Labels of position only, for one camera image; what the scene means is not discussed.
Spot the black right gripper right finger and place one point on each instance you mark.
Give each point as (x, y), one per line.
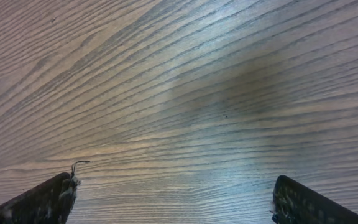
(294, 203)

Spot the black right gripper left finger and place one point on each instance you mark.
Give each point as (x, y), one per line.
(50, 202)

